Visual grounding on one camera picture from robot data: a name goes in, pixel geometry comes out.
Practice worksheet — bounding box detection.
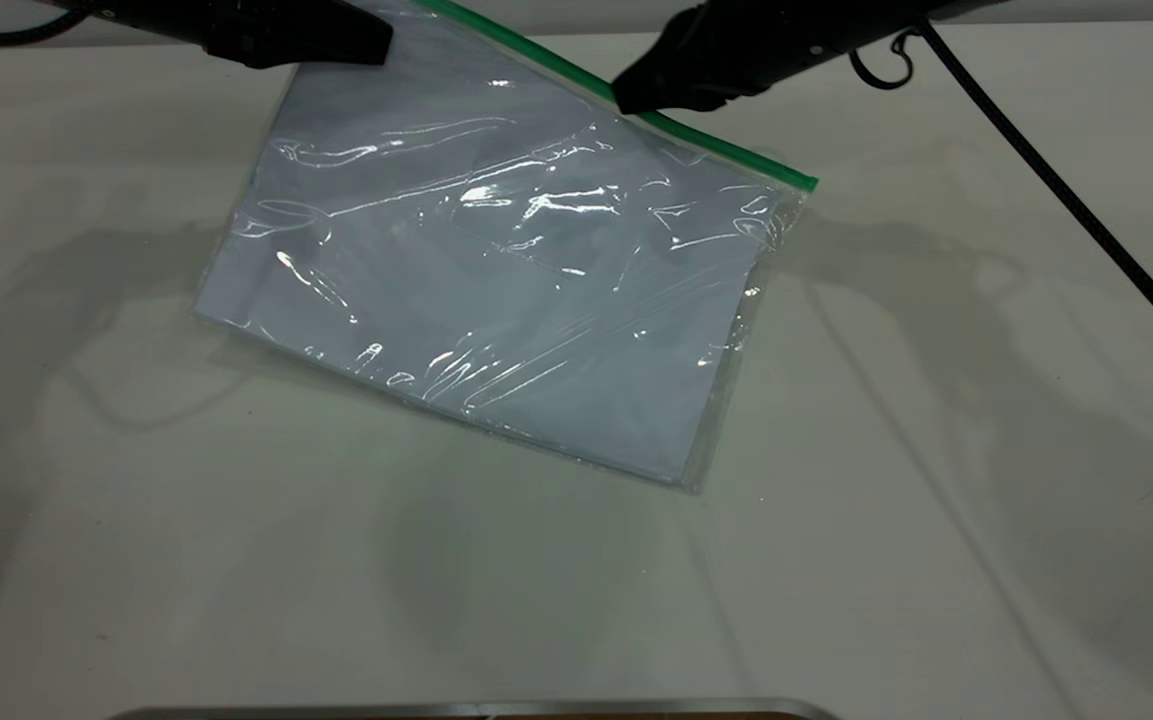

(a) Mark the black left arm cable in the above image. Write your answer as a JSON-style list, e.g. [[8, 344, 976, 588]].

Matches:
[[0, 0, 102, 47]]

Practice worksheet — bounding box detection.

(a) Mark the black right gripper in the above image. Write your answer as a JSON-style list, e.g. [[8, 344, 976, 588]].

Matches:
[[611, 0, 937, 115]]

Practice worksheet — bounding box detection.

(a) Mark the grey metal edge strip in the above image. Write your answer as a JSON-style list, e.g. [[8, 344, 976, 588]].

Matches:
[[111, 697, 842, 720]]

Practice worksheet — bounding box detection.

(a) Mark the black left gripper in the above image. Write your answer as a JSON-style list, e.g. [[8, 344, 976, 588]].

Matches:
[[96, 0, 396, 70]]

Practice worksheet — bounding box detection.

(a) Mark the clear plastic zip bag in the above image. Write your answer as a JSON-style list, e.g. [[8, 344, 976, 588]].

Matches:
[[194, 0, 820, 494]]

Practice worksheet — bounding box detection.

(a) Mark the black looped thin cable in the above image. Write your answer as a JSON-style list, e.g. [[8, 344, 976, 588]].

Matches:
[[847, 28, 919, 92]]

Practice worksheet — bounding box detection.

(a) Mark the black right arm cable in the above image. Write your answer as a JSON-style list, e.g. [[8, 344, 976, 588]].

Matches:
[[918, 18, 1153, 377]]

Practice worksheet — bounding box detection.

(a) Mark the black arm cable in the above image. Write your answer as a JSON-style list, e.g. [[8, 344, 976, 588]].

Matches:
[[918, 18, 1153, 377], [0, 0, 102, 47]]

